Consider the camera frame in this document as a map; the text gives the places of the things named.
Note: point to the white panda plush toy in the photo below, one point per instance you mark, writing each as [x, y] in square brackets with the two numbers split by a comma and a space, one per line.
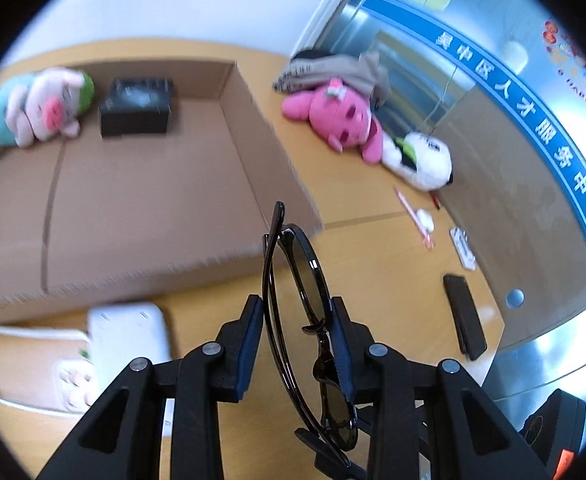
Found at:
[423, 160]

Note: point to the white plastic charger case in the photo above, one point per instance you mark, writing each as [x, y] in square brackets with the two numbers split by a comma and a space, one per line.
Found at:
[128, 330]

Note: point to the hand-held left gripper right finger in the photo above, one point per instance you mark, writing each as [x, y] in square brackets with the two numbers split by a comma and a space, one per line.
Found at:
[342, 355]

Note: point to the red pen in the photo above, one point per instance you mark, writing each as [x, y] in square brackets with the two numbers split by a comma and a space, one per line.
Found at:
[434, 201]

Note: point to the white remote control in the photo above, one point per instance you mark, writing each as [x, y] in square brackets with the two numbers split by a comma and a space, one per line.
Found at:
[463, 247]

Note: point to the round metal glass fitting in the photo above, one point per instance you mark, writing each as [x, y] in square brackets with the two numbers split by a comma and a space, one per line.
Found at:
[514, 297]

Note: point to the pink pen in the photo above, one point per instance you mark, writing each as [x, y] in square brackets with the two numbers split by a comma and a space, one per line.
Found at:
[405, 202]

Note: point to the white wall hook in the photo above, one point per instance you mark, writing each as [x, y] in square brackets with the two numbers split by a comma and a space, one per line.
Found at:
[515, 55]

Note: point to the clear white phone case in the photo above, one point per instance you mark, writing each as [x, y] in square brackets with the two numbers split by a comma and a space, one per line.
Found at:
[73, 375]

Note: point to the cardboard box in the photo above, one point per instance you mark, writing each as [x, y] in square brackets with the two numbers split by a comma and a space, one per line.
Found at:
[148, 185]

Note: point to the black smartphone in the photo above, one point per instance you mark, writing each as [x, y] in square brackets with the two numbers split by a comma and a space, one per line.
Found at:
[465, 315]

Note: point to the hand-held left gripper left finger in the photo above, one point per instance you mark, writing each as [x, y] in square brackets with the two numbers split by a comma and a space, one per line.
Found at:
[250, 350]

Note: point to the small black box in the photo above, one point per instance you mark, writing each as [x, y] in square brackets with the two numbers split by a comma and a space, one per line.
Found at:
[133, 110]

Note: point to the pink strawberry plush toy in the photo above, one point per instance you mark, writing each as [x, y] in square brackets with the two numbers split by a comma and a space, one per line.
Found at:
[343, 115]

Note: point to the black sunglasses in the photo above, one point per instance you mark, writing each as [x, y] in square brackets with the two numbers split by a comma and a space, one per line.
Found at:
[338, 420]

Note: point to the blue banner sign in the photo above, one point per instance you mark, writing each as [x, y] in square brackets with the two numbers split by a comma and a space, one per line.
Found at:
[548, 135]

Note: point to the pink pig plush toy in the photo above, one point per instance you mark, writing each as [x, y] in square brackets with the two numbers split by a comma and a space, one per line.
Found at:
[38, 105]

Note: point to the small white case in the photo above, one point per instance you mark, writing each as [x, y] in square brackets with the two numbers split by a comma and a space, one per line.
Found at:
[424, 219]

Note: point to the red window sticker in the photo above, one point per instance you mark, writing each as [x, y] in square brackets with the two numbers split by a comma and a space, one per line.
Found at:
[570, 55]

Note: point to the black cap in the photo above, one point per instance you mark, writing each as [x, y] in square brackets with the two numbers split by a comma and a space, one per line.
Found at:
[308, 54]

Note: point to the grey printed cloth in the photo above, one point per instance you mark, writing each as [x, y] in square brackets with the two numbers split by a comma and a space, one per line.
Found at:
[333, 67]

